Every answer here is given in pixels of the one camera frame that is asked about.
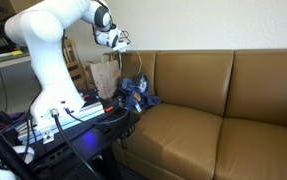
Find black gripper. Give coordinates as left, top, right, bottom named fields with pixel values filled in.
left=111, top=30, right=131, bottom=53

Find thin white charger cable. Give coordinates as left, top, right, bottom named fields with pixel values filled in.
left=128, top=45, right=144, bottom=80

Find brown paper shopping bag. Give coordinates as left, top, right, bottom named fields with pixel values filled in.
left=83, top=51, right=123, bottom=101

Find wooden stand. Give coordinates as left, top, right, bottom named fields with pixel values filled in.
left=62, top=37, right=88, bottom=92

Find blue denim clothing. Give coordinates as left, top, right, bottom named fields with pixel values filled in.
left=117, top=73, right=162, bottom=114

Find red black clamp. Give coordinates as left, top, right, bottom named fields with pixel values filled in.
left=82, top=87, right=101, bottom=101
left=103, top=99, right=126, bottom=114

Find tan leather sofa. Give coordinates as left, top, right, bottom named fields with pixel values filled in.
left=111, top=49, right=287, bottom=180

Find black robot table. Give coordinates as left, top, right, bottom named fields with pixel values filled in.
left=0, top=106, right=141, bottom=180

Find grey counter shelf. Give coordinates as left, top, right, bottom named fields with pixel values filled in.
left=0, top=49, right=31, bottom=73

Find black tripod pole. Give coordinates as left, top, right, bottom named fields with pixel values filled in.
left=0, top=114, right=34, bottom=180

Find aluminium mounting rail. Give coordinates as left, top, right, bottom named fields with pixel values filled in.
left=16, top=100, right=106, bottom=145

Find thin black table cable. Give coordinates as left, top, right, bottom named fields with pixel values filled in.
left=66, top=107, right=131, bottom=127

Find thick black base cable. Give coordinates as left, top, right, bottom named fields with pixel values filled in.
left=50, top=109, right=102, bottom=180

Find thin black hanging cord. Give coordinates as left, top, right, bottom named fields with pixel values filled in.
left=0, top=9, right=9, bottom=114

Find red and blue wires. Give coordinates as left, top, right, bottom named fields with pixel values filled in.
left=0, top=111, right=29, bottom=134

